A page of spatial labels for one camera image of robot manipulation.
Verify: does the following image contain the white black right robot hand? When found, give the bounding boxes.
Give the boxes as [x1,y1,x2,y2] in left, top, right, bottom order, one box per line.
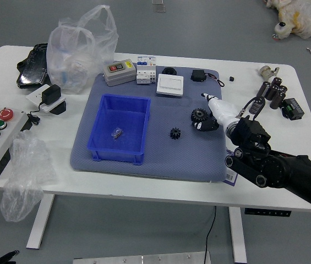
[192,92,240,133]

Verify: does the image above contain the big black gear nut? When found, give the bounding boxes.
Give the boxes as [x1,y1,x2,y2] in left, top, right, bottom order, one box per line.
[190,107,209,123]

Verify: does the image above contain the small black gear nut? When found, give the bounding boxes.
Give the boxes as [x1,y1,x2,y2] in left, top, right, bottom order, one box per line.
[169,127,182,140]

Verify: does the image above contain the grey control box coloured buttons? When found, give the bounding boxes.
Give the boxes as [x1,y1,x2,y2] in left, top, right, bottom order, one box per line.
[0,98,31,181]

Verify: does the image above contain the small black servo module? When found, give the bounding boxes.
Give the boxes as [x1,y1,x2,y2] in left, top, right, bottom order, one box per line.
[190,69,207,83]

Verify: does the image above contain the white table leg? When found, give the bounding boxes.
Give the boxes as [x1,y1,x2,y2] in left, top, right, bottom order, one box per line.
[26,194,56,250]
[228,206,248,263]

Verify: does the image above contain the purple white label card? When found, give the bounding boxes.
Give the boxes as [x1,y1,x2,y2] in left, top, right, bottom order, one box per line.
[225,148,239,186]

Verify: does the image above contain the black module with green terminals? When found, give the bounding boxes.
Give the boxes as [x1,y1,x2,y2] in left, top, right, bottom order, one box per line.
[280,97,305,121]

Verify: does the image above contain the blue-grey padded mat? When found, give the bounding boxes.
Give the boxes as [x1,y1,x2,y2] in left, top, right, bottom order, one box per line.
[69,65,227,184]

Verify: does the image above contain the crumpled clear plastic bag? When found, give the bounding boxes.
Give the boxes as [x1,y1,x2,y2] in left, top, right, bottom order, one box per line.
[0,130,58,223]

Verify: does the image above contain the white circuit breaker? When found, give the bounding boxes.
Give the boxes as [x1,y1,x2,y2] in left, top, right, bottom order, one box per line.
[135,56,157,86]

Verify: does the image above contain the small clear plastic packet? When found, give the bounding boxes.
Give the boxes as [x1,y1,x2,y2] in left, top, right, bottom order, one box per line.
[110,127,124,139]

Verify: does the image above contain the black table height control panel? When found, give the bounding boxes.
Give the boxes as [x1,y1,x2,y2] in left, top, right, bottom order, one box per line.
[244,208,292,217]

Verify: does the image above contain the blue plastic bin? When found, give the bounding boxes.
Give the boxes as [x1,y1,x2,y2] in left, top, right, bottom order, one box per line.
[86,93,152,166]

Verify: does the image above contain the clear plastic piece on floor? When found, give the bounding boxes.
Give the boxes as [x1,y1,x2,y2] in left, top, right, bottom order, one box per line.
[151,0,167,13]

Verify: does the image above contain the plastic-wrapped yellow white bundle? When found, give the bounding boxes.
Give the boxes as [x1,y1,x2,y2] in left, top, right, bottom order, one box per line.
[264,0,311,41]

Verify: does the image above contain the large clear plastic bag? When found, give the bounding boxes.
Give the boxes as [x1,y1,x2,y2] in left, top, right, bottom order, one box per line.
[46,4,119,95]

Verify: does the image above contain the black block under socket plate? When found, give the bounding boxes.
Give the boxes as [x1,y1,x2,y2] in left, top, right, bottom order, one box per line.
[49,101,68,116]

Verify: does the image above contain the white socket plate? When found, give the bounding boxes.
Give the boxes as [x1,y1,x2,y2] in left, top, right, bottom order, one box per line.
[25,84,67,113]

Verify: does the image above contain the black power adapter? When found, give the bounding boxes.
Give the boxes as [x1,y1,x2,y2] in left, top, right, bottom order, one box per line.
[40,84,62,107]

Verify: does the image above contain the black plastic tray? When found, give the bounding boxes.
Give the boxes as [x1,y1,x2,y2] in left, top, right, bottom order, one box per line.
[16,42,52,89]

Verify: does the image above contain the red black wire lead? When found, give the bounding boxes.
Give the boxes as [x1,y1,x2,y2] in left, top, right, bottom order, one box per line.
[204,73,226,88]

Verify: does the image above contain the white wall switch panel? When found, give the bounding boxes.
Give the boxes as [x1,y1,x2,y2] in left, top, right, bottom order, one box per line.
[155,73,185,97]

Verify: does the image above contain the grey push button switch box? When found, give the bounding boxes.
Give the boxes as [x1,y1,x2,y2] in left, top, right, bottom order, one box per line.
[102,59,138,87]

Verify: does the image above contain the black cable under table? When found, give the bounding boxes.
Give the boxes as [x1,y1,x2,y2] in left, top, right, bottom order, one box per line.
[204,205,217,264]

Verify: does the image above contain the black adapter cord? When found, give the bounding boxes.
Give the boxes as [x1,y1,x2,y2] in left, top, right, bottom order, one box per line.
[27,103,45,126]

